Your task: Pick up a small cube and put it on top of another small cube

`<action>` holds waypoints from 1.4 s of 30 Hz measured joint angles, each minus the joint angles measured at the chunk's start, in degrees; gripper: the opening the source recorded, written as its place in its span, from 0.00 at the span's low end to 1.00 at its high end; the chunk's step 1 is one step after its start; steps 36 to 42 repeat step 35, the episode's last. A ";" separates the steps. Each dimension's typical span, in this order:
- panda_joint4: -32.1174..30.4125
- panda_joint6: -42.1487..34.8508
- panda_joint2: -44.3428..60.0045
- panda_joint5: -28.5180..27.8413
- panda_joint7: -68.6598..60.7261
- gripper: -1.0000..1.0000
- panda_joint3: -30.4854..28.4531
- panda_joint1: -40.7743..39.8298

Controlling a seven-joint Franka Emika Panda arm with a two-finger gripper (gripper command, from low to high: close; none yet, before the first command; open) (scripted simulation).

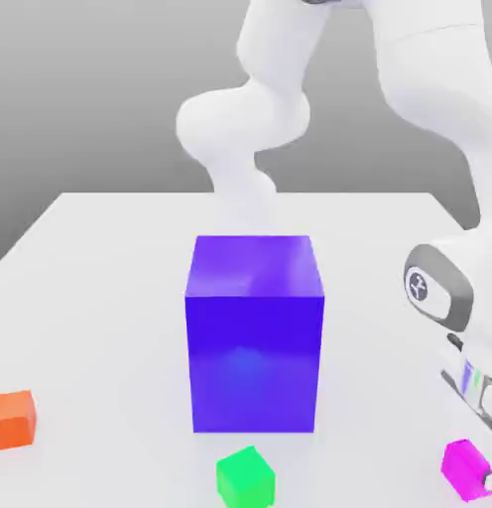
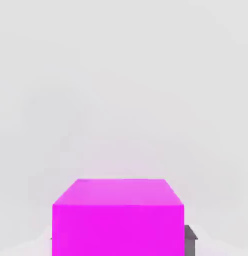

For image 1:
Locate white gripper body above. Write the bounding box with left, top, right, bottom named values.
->
left=439, top=367, right=492, bottom=467

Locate small magenta cube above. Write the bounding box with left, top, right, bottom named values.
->
left=440, top=438, right=492, bottom=504

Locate small green cube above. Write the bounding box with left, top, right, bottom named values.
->
left=215, top=444, right=277, bottom=508

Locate small orange cube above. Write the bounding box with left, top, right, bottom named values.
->
left=0, top=389, right=38, bottom=452

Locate large blue box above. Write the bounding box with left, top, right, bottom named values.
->
left=184, top=234, right=325, bottom=435

